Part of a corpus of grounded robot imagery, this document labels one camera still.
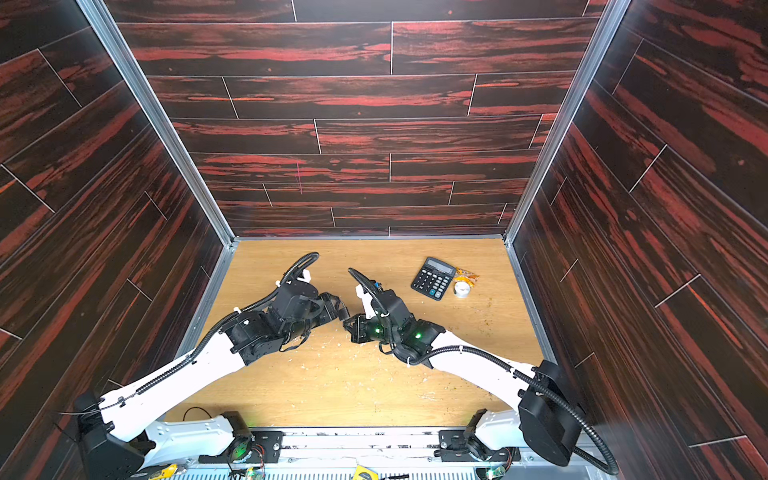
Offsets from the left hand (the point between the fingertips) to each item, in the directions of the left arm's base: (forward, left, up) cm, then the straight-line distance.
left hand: (339, 303), depth 74 cm
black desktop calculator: (+24, -29, -20) cm, 42 cm away
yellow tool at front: (-33, -7, -21) cm, 40 cm away
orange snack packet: (+25, -41, -20) cm, 52 cm away
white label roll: (+20, -38, -21) cm, 48 cm away
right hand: (-2, -2, -5) cm, 5 cm away
